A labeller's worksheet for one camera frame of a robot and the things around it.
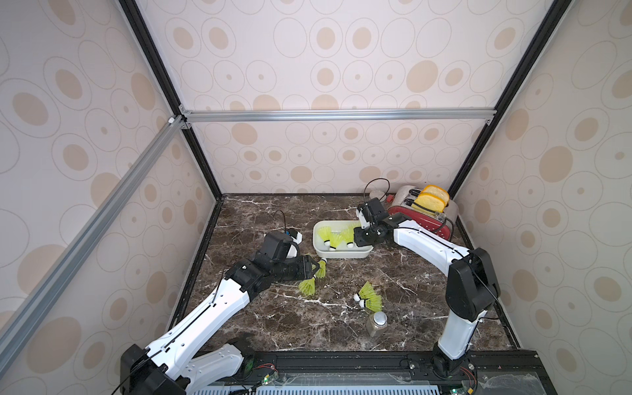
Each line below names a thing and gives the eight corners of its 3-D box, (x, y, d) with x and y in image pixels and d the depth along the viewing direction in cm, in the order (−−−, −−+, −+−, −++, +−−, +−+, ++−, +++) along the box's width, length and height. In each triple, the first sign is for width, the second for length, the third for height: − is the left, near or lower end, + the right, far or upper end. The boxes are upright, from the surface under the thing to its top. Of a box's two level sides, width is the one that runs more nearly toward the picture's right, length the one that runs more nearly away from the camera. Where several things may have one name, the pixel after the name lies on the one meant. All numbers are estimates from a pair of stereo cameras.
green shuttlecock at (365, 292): (353, 299, 89) (354, 294, 86) (366, 285, 93) (367, 280, 89) (362, 307, 87) (364, 303, 84) (375, 293, 91) (377, 288, 87)
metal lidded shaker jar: (368, 336, 81) (373, 327, 73) (366, 322, 84) (371, 311, 76) (382, 336, 81) (389, 327, 73) (380, 322, 84) (386, 311, 76)
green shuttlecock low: (360, 314, 86) (361, 309, 82) (358, 300, 89) (360, 294, 86) (381, 314, 86) (384, 309, 82) (379, 300, 89) (381, 294, 86)
